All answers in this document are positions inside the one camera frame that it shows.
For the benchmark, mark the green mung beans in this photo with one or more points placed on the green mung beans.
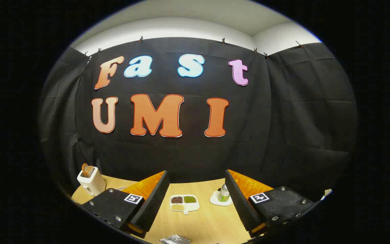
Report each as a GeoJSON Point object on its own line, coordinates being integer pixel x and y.
{"type": "Point", "coordinates": [190, 199]}

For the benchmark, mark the dark red beans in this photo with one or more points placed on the dark red beans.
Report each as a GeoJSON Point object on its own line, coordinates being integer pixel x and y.
{"type": "Point", "coordinates": [176, 199]}

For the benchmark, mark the green bottle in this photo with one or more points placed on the green bottle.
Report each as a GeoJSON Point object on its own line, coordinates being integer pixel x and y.
{"type": "Point", "coordinates": [224, 194]}

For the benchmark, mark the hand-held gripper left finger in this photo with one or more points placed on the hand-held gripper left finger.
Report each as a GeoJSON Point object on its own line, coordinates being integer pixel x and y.
{"type": "Point", "coordinates": [154, 200]}

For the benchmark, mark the white toaster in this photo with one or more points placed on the white toaster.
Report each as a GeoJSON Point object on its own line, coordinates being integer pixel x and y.
{"type": "Point", "coordinates": [93, 184]}

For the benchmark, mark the white divided dish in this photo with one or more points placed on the white divided dish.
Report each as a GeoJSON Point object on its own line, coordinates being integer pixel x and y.
{"type": "Point", "coordinates": [195, 204]}

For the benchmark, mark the yellow soybeans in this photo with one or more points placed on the yellow soybeans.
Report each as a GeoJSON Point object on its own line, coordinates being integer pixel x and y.
{"type": "Point", "coordinates": [178, 207]}

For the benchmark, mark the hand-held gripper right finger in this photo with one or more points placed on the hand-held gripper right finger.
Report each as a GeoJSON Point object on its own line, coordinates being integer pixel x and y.
{"type": "Point", "coordinates": [240, 203]}

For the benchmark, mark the brown toast slice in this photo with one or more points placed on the brown toast slice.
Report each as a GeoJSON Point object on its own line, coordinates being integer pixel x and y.
{"type": "Point", "coordinates": [86, 170]}

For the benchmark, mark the small white dish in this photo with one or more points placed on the small white dish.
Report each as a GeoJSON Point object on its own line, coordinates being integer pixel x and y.
{"type": "Point", "coordinates": [215, 200]}

